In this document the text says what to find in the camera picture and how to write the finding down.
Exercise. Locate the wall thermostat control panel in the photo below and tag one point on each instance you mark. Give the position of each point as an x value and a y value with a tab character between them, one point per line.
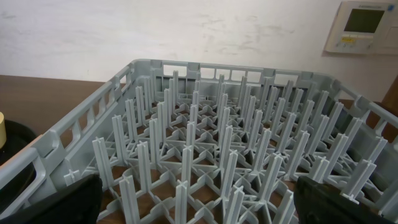
363	27

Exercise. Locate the yellow bowl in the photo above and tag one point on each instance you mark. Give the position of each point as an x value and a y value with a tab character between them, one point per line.
2	131

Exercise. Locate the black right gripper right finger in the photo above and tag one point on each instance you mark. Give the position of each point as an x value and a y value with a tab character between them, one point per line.
316	203

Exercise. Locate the grey plastic dishwasher rack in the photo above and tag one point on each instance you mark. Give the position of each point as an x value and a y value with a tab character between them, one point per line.
192	142

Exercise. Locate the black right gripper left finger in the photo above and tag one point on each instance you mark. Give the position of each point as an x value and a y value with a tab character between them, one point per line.
77	203

